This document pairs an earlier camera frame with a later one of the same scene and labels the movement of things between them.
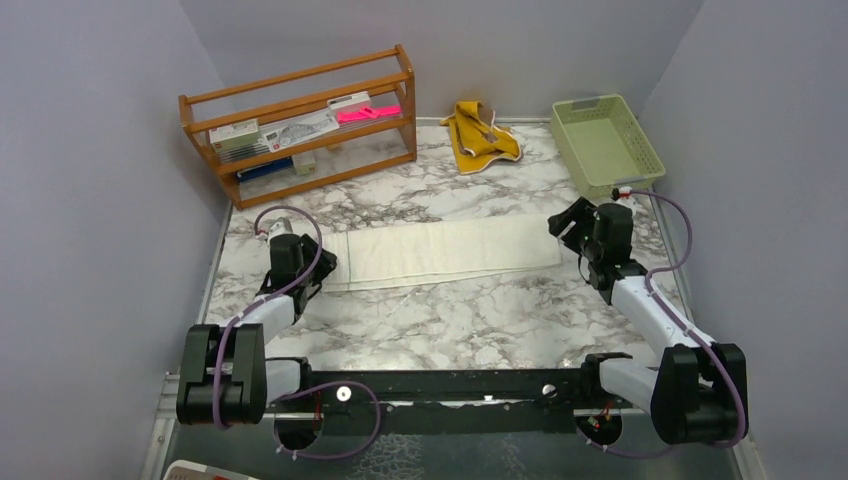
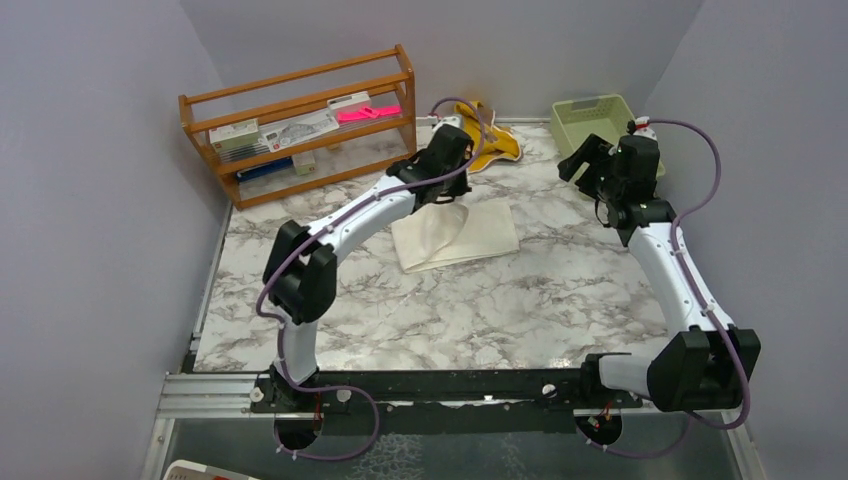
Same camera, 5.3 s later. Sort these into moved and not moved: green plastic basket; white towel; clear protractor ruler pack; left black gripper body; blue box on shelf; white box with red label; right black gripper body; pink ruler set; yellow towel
Moved: left black gripper body; right black gripper body; white towel
Not moved: clear protractor ruler pack; pink ruler set; white box with red label; yellow towel; green plastic basket; blue box on shelf
